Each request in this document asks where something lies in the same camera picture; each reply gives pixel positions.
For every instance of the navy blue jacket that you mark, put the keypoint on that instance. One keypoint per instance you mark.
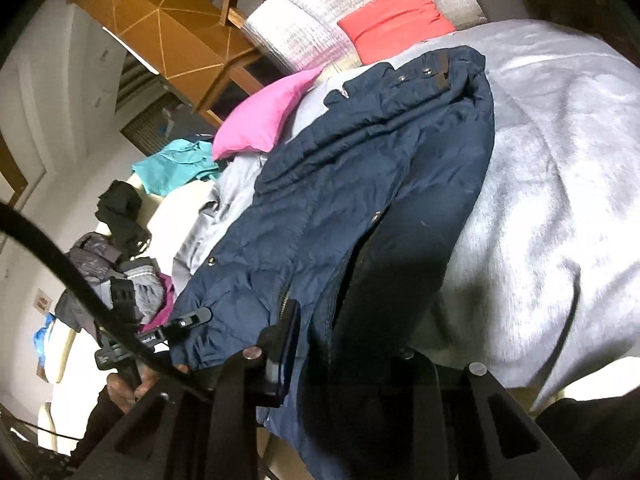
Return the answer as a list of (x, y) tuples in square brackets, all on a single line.
[(350, 200)]

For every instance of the person's dark clothing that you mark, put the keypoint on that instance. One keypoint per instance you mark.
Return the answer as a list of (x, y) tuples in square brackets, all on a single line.
[(595, 440)]

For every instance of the teal garment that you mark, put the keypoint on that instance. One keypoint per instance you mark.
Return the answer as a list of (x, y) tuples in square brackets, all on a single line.
[(177, 165)]

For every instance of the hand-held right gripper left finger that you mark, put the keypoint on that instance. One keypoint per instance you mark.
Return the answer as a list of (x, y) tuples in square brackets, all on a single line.
[(287, 350)]

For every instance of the black garment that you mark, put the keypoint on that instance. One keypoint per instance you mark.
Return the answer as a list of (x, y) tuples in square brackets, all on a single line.
[(122, 210)]

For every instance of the grey blanket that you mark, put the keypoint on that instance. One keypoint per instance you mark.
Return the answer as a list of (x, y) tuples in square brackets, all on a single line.
[(550, 185)]

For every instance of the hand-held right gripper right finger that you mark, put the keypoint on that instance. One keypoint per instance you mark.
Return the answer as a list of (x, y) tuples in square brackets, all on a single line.
[(450, 410)]

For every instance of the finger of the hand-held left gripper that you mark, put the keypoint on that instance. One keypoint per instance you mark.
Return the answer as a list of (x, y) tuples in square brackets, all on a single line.
[(190, 319)]

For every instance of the magenta garment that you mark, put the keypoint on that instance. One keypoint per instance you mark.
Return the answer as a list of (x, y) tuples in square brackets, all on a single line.
[(165, 305)]

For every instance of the red-orange pillow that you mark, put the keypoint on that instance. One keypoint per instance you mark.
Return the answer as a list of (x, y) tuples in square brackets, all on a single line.
[(397, 20)]

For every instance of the grey padded jacket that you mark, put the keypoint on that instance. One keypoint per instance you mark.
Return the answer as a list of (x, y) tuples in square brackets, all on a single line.
[(95, 260)]

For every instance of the person's left forearm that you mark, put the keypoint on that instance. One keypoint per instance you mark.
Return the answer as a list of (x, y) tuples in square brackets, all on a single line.
[(95, 425)]

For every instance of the pink pillow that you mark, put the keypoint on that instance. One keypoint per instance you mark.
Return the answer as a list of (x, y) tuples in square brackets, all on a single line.
[(265, 112)]

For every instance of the person's left hand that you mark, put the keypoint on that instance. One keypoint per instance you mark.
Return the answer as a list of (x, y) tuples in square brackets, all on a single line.
[(122, 390)]

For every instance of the cream sofa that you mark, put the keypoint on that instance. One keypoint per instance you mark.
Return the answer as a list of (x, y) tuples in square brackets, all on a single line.
[(160, 205)]

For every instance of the wooden cabinet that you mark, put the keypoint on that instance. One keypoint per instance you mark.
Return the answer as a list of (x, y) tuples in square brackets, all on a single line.
[(165, 25)]

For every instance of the blue plastic bag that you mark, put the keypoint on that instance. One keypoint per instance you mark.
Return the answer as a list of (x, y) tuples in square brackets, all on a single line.
[(44, 337)]

